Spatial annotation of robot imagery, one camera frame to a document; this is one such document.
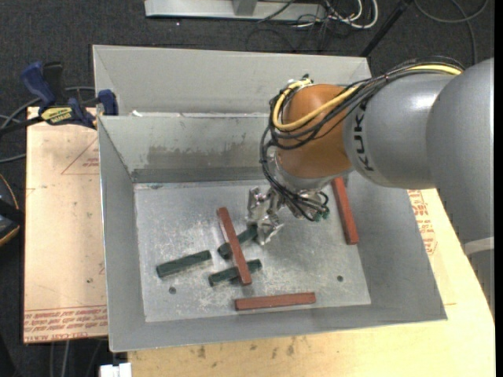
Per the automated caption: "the red-brown flat block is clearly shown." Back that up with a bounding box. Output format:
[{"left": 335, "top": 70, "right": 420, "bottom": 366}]
[
  {"left": 234, "top": 291, "right": 317, "bottom": 311},
  {"left": 330, "top": 176, "right": 360, "bottom": 246},
  {"left": 216, "top": 207, "right": 253, "bottom": 287}
]

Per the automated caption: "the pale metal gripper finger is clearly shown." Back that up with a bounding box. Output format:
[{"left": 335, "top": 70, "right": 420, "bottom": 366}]
[
  {"left": 257, "top": 212, "right": 285, "bottom": 247},
  {"left": 245, "top": 186, "right": 263, "bottom": 227}
]

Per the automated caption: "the brown cardboard board red print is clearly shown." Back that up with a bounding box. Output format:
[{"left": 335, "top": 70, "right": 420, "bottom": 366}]
[{"left": 23, "top": 106, "right": 457, "bottom": 344}]

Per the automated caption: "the grey metal bin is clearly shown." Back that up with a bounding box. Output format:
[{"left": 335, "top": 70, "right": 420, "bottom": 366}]
[{"left": 92, "top": 44, "right": 448, "bottom": 353}]

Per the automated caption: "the dark green flat block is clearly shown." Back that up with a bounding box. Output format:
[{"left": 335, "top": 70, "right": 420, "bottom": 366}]
[
  {"left": 217, "top": 225, "right": 259, "bottom": 260},
  {"left": 156, "top": 250, "right": 213, "bottom": 279},
  {"left": 207, "top": 258, "right": 263, "bottom": 287}
]

